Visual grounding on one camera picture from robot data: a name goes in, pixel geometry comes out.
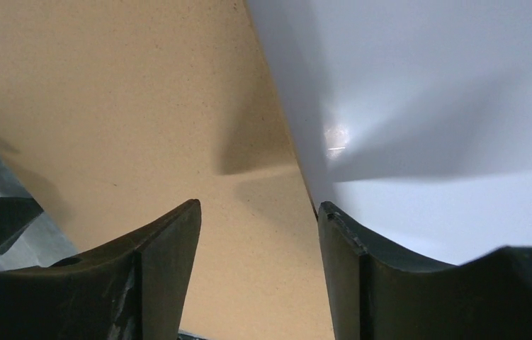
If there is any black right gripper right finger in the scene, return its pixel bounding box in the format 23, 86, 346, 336
318, 202, 532, 339

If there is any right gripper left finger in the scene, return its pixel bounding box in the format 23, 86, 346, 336
0, 199, 201, 339

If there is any brown backing board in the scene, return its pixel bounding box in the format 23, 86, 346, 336
0, 1, 333, 339

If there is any printed photo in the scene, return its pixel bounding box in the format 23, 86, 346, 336
247, 0, 532, 264

